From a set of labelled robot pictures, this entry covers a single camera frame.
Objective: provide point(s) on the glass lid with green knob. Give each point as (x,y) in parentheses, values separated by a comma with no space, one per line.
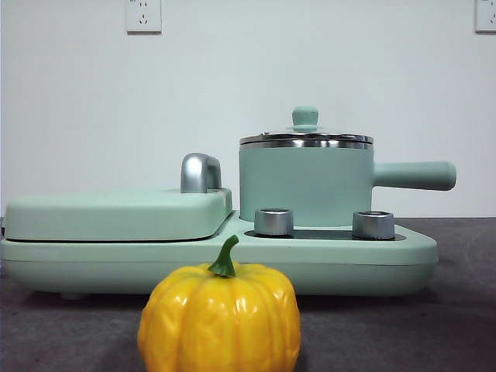
(304,115)

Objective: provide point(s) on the yellow pumpkin with green stem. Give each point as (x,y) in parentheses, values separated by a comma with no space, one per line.
(217,321)

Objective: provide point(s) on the mint green cooker base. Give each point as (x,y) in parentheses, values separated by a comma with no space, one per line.
(310,267)

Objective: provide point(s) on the white wall socket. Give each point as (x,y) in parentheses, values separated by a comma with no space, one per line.
(486,15)
(143,15)

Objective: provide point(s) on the silver control knob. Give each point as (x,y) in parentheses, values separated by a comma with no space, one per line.
(273,222)
(373,225)

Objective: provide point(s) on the black control panel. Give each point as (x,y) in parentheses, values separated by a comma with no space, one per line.
(325,234)

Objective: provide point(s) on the mint green hinged grill cover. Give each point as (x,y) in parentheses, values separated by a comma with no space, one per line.
(116,215)

